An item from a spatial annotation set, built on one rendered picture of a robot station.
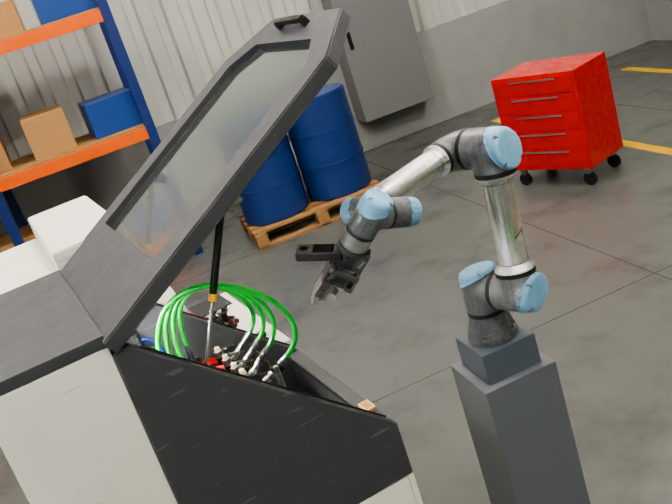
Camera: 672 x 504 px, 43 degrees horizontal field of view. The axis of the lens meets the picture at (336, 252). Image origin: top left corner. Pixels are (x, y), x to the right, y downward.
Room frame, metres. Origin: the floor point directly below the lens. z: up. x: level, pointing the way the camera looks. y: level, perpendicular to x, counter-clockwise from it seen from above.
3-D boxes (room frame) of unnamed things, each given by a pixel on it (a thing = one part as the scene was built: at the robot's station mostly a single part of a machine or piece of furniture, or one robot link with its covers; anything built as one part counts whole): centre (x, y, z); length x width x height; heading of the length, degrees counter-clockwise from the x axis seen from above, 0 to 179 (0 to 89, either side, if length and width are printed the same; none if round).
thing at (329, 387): (2.24, 0.13, 0.87); 0.62 x 0.04 x 0.16; 20
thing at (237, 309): (2.86, 0.46, 0.96); 0.70 x 0.22 x 0.03; 20
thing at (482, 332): (2.30, -0.38, 0.95); 0.15 x 0.15 x 0.10
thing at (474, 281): (2.30, -0.38, 1.07); 0.13 x 0.12 x 0.14; 39
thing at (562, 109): (6.08, -1.87, 0.43); 0.70 x 0.46 x 0.86; 38
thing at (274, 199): (7.25, 0.08, 0.51); 1.20 x 0.85 x 1.02; 101
